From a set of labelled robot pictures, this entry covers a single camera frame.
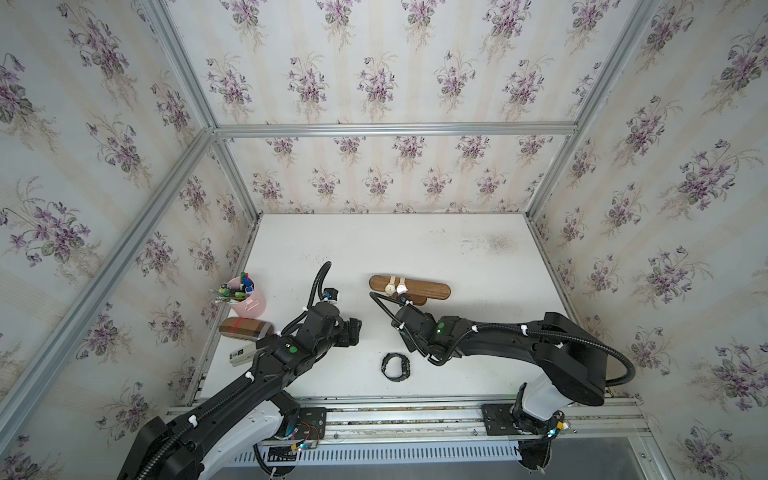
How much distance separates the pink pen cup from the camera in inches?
32.9

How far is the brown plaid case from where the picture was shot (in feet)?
2.82

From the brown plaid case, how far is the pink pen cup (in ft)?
0.07
